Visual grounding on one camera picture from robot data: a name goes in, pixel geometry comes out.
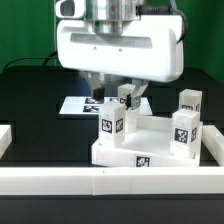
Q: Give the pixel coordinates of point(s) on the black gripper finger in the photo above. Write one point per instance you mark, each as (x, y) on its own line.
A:
(134, 98)
(93, 81)

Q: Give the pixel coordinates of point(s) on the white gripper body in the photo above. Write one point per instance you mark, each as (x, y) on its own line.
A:
(149, 48)

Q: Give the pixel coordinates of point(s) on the white square tabletop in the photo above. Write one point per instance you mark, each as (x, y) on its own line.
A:
(148, 146)

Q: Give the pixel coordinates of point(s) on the white U-shaped obstacle fence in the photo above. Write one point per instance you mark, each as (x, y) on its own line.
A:
(111, 181)

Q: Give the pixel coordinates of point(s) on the white marker base plate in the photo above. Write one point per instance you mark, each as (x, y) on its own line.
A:
(84, 105)

